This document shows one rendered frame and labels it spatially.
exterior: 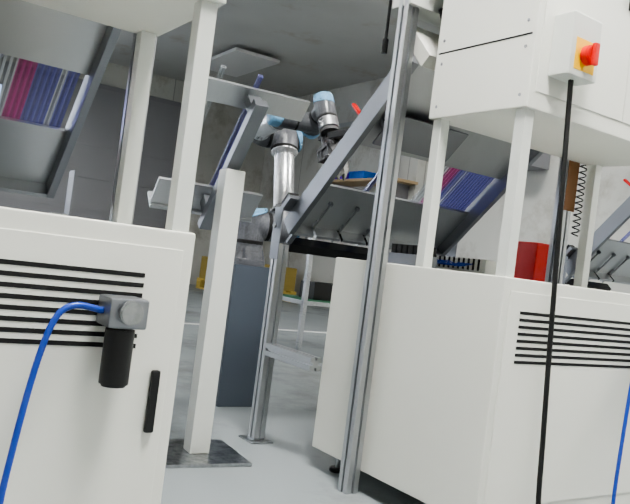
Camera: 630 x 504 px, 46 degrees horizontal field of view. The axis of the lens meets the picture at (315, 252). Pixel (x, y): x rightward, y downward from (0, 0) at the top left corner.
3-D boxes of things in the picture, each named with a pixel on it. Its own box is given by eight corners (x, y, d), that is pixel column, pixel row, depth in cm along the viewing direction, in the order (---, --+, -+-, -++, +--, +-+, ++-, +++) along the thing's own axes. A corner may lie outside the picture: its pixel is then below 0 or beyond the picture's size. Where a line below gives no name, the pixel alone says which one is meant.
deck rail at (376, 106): (288, 234, 239) (283, 220, 243) (293, 235, 240) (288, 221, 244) (414, 62, 196) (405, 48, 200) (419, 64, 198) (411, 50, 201)
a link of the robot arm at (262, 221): (230, 238, 297) (235, 204, 297) (262, 242, 301) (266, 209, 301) (238, 238, 285) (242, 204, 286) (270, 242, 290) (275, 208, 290)
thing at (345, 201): (293, 226, 241) (290, 219, 243) (439, 249, 278) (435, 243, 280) (322, 187, 230) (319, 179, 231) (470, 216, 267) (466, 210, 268)
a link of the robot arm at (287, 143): (260, 245, 298) (263, 128, 318) (295, 250, 304) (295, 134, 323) (269, 235, 288) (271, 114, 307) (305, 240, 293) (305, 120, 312)
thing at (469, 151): (354, 151, 217) (349, 139, 220) (505, 187, 254) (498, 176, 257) (419, 63, 198) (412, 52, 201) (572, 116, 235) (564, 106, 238)
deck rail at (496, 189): (439, 256, 277) (433, 244, 281) (443, 257, 278) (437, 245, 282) (572, 117, 235) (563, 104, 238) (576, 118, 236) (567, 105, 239)
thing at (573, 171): (559, 209, 223) (574, 96, 223) (571, 212, 226) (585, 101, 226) (563, 209, 222) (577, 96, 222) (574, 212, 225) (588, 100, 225)
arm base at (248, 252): (220, 261, 295) (223, 236, 295) (253, 265, 303) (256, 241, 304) (237, 264, 283) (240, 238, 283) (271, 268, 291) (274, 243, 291)
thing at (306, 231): (293, 235, 240) (287, 218, 244) (439, 257, 277) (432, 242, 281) (295, 232, 239) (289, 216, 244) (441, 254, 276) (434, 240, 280)
